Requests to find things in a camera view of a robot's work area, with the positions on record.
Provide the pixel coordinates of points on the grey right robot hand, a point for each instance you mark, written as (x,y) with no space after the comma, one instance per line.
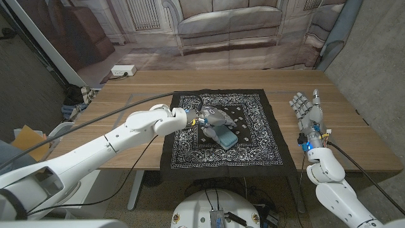
(311,117)

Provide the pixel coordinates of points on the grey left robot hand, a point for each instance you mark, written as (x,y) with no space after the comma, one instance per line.
(212,117)

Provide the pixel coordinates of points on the teal soap box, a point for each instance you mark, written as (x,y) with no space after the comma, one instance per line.
(228,139)

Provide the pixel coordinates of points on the black paisley bandana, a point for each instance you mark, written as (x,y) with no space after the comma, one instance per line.
(253,155)

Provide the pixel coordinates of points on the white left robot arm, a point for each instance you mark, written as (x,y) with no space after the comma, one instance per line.
(95,152)

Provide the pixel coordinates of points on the grey finned electronics box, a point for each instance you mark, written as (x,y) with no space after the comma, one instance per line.
(217,219)

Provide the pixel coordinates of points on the dark table leg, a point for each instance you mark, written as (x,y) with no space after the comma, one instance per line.
(297,196)

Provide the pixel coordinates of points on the printed sofa backdrop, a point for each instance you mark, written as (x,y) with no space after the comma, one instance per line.
(221,31)

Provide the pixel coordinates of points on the white robot torso base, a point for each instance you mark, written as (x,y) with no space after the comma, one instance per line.
(196,206)

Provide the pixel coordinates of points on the blue grey rolled backdrop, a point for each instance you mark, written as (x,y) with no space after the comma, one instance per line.
(340,31)

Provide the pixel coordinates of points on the white power strip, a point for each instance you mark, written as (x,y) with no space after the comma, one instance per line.
(123,70)

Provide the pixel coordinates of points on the black connector block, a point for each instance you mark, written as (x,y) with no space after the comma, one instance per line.
(236,219)

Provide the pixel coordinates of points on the white table leg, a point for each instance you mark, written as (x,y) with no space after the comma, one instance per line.
(136,190)

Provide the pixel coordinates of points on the plaid cloth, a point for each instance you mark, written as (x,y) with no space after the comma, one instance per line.
(88,93)

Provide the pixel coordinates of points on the black bag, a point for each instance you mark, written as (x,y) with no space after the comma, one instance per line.
(72,95)

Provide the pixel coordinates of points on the blue grey cloth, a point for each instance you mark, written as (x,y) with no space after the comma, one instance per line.
(71,111)

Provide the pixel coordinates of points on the white plastic bin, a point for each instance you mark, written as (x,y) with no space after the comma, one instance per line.
(61,130)

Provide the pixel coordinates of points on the white robot chest panel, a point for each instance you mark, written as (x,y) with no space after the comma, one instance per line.
(63,225)

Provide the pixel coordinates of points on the tan paper envelope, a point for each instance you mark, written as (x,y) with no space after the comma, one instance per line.
(28,139)

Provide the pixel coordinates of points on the person in blue jeans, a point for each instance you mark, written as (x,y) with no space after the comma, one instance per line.
(12,152)

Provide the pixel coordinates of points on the black clamp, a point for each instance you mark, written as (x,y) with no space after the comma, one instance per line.
(8,33)

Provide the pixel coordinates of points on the white backdrop frame pole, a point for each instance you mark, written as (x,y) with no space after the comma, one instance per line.
(47,44)

